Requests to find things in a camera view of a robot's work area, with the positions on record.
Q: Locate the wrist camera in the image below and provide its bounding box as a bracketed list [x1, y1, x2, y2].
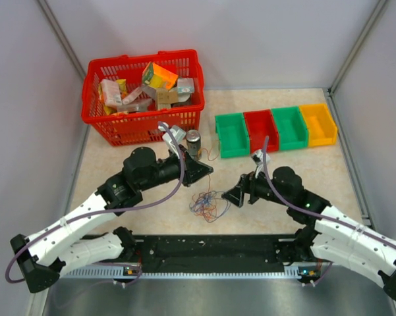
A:
[250, 149, 271, 174]
[162, 125, 186, 151]

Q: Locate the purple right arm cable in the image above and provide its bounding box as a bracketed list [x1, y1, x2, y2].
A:
[262, 135, 396, 254]

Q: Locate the clear plastic wrapped pack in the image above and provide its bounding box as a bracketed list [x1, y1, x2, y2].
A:
[122, 86, 142, 105]

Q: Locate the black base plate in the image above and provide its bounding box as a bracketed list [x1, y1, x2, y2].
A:
[136, 234, 317, 274]

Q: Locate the yellow snack packet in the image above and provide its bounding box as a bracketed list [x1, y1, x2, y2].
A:
[116, 79, 128, 99]

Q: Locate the brown cardboard box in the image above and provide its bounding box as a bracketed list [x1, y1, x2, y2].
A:
[156, 88, 179, 110]

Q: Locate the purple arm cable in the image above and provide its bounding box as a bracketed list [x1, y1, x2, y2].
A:
[5, 121, 186, 284]
[262, 135, 396, 254]

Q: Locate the yellow storage bin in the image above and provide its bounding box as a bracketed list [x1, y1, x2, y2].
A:
[299, 103, 338, 147]

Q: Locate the left green storage bin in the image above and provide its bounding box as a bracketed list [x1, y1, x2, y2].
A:
[215, 113, 250, 159]

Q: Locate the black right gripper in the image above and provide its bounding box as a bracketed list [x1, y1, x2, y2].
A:
[221, 165, 291, 208]

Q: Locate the pink white snack box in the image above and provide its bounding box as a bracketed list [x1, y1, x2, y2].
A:
[100, 79, 122, 107]

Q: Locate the black drink can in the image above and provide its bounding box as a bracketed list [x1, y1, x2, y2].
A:
[185, 130, 202, 161]

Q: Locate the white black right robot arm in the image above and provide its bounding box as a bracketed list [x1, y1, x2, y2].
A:
[235, 167, 396, 301]

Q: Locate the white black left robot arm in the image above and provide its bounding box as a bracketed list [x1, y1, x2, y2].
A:
[11, 146, 213, 294]

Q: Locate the red storage bin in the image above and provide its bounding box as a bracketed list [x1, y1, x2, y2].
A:
[243, 109, 279, 153]

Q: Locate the green storage bin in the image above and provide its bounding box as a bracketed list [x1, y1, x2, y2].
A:
[271, 106, 309, 151]
[215, 113, 250, 159]

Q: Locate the red plastic shopping basket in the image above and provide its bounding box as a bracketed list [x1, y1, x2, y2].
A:
[81, 49, 205, 146]

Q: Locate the orange green juice carton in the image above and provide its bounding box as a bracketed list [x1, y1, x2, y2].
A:
[142, 62, 178, 90]

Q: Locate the white slotted cable duct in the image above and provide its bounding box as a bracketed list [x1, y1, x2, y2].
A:
[61, 265, 320, 279]

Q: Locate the aluminium frame post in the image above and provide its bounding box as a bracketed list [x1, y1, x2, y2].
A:
[35, 0, 86, 79]

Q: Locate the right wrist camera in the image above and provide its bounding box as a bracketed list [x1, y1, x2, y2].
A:
[250, 149, 271, 174]

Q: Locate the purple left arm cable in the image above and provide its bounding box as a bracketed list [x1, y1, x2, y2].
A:
[5, 121, 186, 284]

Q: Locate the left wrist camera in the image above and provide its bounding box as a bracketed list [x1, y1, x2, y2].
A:
[162, 125, 186, 151]

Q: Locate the thin wire bundle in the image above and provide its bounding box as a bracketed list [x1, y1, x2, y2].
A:
[188, 139, 232, 224]

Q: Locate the white teal round tub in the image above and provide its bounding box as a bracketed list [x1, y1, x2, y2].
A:
[177, 78, 195, 96]

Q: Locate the right green storage bin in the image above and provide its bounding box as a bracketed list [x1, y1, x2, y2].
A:
[271, 106, 309, 151]

